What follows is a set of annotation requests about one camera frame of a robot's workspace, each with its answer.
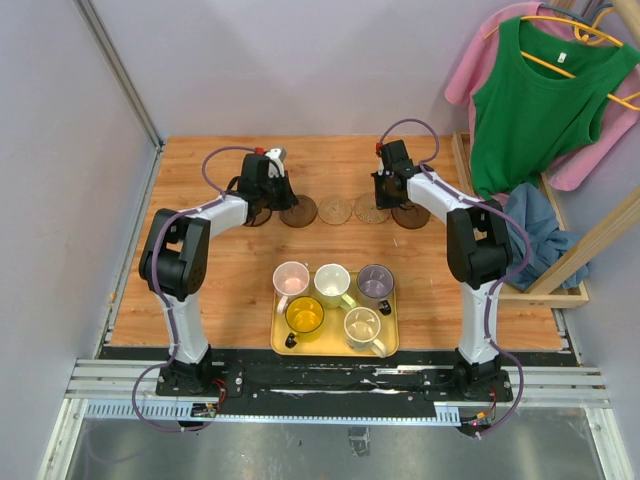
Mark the blue cloth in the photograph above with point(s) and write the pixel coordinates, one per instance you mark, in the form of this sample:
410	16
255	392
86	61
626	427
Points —
533	212

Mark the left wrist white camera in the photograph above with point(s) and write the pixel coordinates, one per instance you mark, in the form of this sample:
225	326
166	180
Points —
277	158

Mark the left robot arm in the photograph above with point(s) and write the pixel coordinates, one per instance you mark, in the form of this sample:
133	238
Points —
175	259

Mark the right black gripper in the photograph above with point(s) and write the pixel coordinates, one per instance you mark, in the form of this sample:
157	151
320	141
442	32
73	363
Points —
383	203

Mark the woven coaster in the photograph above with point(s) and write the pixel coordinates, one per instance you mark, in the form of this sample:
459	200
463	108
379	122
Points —
335	210
366	210

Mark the woven coaster back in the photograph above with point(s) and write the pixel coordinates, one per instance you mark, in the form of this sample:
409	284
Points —
335	210

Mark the dark brown coaster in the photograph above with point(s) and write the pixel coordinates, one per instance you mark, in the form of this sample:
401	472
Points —
300	215
410	216

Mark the green tank top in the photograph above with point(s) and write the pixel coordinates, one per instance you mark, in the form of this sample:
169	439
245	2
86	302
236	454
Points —
513	147

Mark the beige cup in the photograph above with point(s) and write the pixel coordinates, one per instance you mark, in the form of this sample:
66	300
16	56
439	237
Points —
362	328

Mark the purple black cup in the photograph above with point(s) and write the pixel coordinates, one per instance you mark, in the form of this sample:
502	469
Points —
375	283

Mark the wooden rack frame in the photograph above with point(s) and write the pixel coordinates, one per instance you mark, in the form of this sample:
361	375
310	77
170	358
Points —
547	291

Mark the white cream cup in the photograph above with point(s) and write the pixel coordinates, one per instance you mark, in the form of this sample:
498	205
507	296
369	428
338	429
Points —
332	283

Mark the yellow black cup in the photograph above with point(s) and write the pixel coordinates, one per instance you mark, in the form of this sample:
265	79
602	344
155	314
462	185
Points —
304	317

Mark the grey hanger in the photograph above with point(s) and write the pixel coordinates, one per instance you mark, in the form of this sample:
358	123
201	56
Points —
589	12

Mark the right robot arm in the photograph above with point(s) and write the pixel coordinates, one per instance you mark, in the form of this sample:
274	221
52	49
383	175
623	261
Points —
478	255

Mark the yellow plastic tray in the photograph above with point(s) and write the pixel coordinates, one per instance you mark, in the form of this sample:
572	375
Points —
332	340

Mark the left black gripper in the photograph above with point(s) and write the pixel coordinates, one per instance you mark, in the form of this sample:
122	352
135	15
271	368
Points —
289	197

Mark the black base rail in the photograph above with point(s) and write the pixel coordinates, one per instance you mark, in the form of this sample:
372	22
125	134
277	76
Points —
262	383

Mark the woven coaster front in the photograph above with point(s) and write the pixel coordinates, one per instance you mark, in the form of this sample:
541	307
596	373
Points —
366	210

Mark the yellow hanger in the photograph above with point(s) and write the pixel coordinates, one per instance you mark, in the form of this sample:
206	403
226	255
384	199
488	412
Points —
597	37

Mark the pink t-shirt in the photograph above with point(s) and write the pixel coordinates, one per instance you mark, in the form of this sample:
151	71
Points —
566	172

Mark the pink cup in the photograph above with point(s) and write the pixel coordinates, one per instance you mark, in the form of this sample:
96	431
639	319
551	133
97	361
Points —
291	280

